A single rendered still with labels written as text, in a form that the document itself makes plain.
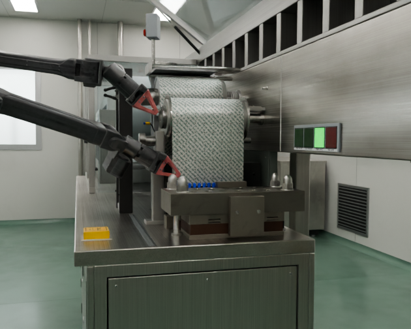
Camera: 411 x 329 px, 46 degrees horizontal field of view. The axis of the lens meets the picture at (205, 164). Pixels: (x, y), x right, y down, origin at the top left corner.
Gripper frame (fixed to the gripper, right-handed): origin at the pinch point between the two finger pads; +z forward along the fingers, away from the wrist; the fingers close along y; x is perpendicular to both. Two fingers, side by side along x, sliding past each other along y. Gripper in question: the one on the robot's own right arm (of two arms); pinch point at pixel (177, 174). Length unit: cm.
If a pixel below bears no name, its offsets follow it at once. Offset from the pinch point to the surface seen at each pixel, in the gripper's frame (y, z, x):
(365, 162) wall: -303, 233, 123
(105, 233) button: 13.4, -12.3, -24.7
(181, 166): 0.2, -0.1, 2.7
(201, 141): 0.3, 1.3, 12.8
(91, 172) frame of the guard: -102, -17, -17
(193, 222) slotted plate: 18.9, 6.8, -10.2
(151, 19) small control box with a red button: -58, -31, 53
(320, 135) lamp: 36.7, 19.7, 25.5
